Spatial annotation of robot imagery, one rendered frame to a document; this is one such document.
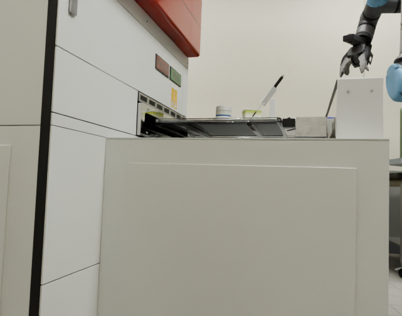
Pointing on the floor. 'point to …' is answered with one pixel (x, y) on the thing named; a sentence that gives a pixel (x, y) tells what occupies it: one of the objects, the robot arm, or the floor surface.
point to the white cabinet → (244, 228)
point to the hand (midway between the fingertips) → (350, 71)
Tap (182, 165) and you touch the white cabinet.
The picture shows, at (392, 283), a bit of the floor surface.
